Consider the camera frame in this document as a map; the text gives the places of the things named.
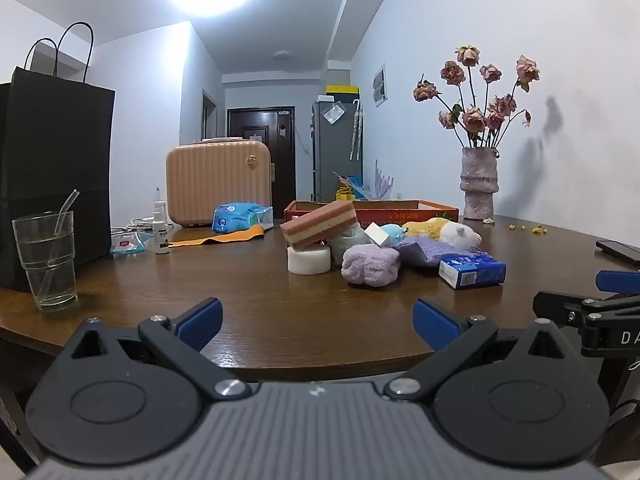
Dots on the lavender fluffy towel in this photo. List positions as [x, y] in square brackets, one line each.
[370, 266]

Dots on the black phone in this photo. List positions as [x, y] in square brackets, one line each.
[620, 251]

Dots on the white round sponge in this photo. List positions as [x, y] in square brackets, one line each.
[310, 261]

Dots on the orange cardboard box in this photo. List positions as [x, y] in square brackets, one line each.
[385, 219]

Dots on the pink layered sponge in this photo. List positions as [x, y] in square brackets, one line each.
[320, 225]

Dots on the pink textured vase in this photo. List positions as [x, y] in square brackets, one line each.
[480, 185]

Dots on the grey refrigerator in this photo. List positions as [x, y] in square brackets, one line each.
[337, 160]

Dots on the clear plastic pouch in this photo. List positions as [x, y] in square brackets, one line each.
[333, 113]

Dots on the clear drinking glass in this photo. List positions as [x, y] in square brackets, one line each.
[50, 280]

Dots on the small round ceiling lamp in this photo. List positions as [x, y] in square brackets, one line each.
[282, 55]

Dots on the dark brown entrance door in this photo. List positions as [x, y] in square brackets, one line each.
[260, 130]

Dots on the pink ribbed suitcase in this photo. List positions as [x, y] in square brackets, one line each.
[220, 185]

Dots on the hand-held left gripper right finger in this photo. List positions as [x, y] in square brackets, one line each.
[435, 322]

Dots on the folded white umbrella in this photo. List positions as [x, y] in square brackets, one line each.
[356, 130]

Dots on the blue wet wipes pack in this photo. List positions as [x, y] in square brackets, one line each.
[240, 217]

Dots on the yellow bag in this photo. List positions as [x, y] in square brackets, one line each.
[344, 194]

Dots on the purple decorative branches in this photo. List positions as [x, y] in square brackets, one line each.
[382, 182]

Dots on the white spray bottle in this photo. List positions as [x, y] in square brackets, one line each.
[161, 235]

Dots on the orange cloth strip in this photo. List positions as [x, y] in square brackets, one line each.
[225, 238]

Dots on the side room door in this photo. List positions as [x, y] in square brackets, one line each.
[209, 115]

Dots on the white wall panel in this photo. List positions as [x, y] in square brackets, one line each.
[380, 85]

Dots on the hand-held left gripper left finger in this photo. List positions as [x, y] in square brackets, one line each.
[200, 322]

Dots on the light blue plush toy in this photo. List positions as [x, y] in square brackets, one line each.
[395, 232]

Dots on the bunch of dried roses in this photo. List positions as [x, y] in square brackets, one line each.
[475, 117]

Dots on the yellow and white plush toy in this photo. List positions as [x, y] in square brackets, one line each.
[440, 232]

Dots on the yellow box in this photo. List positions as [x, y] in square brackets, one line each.
[342, 89]

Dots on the black paper bag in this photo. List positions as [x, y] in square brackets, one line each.
[50, 160]

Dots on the pale green bath pouf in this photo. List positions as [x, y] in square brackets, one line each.
[350, 242]

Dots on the blue tissue packet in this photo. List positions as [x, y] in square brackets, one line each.
[472, 270]

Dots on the blue face mask packet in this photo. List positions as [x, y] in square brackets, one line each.
[127, 244]

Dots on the white cube sponge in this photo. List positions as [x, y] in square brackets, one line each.
[376, 235]

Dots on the glass straw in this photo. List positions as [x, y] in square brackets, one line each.
[67, 208]

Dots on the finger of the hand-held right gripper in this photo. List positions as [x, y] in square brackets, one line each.
[555, 305]
[620, 281]

